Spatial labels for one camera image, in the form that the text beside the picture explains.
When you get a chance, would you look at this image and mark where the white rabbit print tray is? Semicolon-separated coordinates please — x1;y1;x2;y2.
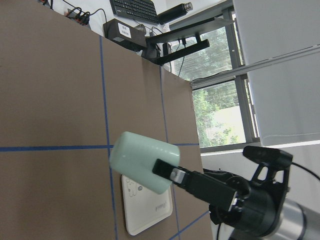
121;175;173;236

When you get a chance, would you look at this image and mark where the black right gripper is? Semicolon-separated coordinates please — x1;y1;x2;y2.
152;158;272;229

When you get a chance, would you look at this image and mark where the black monitor stand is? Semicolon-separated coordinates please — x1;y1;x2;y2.
141;32;210;66

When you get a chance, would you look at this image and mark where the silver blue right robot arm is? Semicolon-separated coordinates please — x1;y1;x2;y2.
152;154;320;240

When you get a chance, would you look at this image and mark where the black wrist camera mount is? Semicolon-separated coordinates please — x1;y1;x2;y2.
242;145;293;191

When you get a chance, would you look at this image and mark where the black water bottle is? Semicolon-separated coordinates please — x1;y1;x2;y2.
157;2;193;25

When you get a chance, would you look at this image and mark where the black keyboard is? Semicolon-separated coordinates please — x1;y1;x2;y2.
109;0;159;24

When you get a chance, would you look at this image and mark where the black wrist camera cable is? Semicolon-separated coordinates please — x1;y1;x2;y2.
291;161;320;182

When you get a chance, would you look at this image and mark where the black box with label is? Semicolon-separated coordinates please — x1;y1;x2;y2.
103;18;147;52

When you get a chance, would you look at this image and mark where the pale green cup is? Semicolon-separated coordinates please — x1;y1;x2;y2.
109;131;180;194

